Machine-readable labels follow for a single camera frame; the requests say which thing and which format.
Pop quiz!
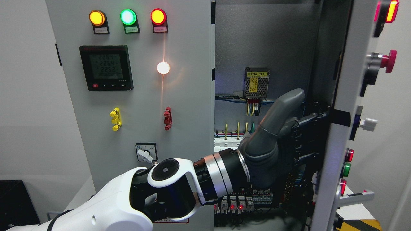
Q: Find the green indicator lamp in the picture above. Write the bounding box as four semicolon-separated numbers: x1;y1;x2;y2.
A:
119;9;140;34

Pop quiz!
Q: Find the yellow terminal post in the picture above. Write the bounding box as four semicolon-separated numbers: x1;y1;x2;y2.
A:
110;107;122;131

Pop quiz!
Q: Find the yellow indicator lamp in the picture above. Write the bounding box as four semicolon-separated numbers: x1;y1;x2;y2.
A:
89;10;109;35

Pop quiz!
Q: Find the white socket breaker row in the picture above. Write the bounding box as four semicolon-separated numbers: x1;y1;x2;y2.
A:
214;136;243;152

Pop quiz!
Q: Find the black digital power meter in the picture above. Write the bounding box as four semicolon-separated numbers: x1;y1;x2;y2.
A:
79;44;133;91

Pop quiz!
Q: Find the lower relay terminal row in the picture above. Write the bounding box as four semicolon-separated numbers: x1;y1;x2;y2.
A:
214;187;273;214

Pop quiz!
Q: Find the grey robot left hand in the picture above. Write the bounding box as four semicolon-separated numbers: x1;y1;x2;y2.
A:
239;88;330;189

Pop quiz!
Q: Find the red terminal post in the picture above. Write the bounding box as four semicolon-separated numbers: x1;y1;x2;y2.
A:
163;107;173;131

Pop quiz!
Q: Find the white rotary selector switch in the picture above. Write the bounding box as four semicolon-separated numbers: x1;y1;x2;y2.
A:
135;143;158;163

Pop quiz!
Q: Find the metal mesh power supply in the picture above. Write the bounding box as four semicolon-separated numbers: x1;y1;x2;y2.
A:
244;67;270;99

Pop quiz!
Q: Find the red emergency stop button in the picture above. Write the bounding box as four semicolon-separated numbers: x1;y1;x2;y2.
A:
368;49;397;73

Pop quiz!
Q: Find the silver door handle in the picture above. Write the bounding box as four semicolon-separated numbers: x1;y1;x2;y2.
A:
332;186;375;211

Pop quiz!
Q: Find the white knob selector switch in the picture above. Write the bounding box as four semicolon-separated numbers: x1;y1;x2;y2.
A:
349;106;378;141

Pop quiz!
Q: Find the grey cabinet door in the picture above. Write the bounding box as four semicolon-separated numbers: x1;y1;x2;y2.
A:
310;0;400;231
45;0;216;231

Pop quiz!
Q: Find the red indicator lamp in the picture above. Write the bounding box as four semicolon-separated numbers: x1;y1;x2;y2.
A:
150;8;168;33

